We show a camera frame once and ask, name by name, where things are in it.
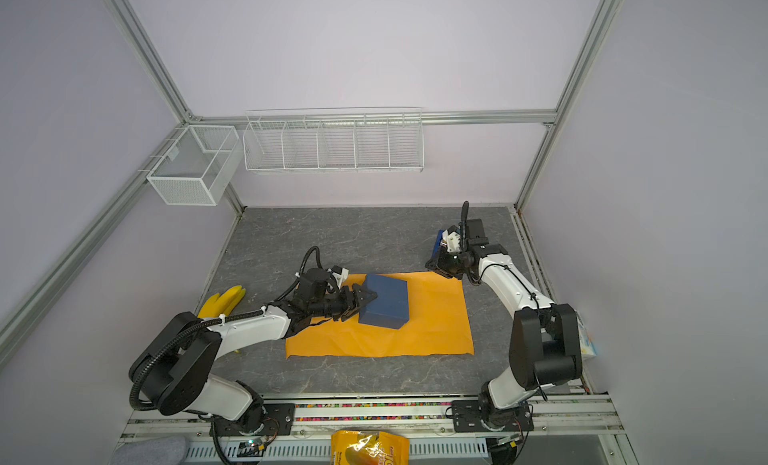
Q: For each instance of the dark blue gift box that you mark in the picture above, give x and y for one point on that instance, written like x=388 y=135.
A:
x=390 y=309

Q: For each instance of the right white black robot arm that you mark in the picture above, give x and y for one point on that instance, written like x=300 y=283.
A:
x=545 y=343

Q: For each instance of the white mesh square basket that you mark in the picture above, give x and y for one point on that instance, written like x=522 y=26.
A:
x=198 y=165

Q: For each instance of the yellow banana bunch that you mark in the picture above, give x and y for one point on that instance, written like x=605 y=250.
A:
x=222 y=304

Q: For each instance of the white slotted cable duct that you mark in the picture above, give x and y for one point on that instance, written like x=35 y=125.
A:
x=452 y=450

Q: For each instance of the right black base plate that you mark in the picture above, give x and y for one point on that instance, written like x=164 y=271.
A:
x=474 y=416

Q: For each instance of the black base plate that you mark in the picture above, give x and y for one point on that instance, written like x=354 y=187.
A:
x=270 y=420
x=474 y=416

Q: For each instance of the aluminium rail frame base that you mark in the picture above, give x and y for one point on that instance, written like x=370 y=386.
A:
x=318 y=417

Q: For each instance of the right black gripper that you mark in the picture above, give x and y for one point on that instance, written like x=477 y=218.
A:
x=440 y=264

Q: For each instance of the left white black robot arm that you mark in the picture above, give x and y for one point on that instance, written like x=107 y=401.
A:
x=174 y=373

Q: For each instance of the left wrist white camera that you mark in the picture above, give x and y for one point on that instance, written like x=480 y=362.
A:
x=340 y=275

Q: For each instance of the grey cloth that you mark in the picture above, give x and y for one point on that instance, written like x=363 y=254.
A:
x=160 y=451

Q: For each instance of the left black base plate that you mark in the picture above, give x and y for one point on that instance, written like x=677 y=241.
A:
x=270 y=420

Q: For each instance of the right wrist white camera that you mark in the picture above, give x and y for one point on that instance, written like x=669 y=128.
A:
x=451 y=240

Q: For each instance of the green white tissue pack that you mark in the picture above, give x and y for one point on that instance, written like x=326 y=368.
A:
x=587 y=347

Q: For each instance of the wrist white camera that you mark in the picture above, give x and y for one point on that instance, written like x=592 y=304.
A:
x=451 y=240
x=340 y=275

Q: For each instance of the white wire long shelf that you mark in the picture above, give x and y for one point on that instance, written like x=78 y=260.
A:
x=341 y=139

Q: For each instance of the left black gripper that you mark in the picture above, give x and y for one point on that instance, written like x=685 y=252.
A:
x=351 y=306

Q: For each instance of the yellow snack bag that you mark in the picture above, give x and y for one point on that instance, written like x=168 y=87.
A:
x=369 y=448

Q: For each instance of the blue tape dispenser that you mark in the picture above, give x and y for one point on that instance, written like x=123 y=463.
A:
x=440 y=245

